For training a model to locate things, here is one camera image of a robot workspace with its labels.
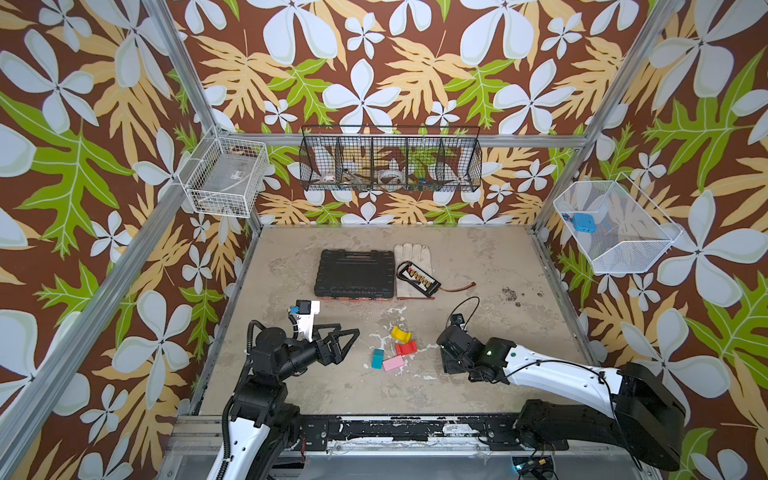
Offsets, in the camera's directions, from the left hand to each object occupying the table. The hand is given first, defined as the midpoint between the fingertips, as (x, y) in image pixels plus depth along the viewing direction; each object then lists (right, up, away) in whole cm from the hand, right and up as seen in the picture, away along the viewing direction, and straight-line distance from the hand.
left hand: (347, 328), depth 70 cm
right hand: (+27, -12, +14) cm, 33 cm away
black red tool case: (-1, +10, +31) cm, 33 cm away
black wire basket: (+11, +49, +26) cm, 57 cm away
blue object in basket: (+68, +27, +16) cm, 75 cm away
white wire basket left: (-38, +41, +16) cm, 58 cm away
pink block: (+11, -14, +14) cm, 23 cm away
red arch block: (+16, -10, +16) cm, 25 cm away
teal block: (+7, -13, +16) cm, 22 cm away
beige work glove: (+23, +17, +39) cm, 48 cm away
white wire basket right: (+74, +24, +7) cm, 78 cm away
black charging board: (+21, +9, +31) cm, 39 cm away
